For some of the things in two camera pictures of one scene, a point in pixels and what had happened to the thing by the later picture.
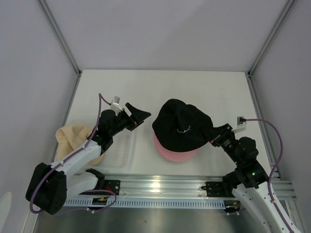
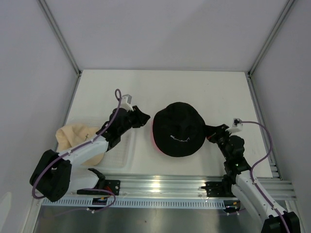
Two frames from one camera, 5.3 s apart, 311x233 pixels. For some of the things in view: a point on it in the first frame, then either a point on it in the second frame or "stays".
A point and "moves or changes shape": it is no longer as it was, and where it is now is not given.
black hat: [181, 127] moves or changes shape
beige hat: [70, 136] stays
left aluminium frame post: [57, 30] stays
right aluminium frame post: [288, 4] stays
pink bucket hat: [173, 156] → [153, 139]
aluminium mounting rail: [176, 186] stays
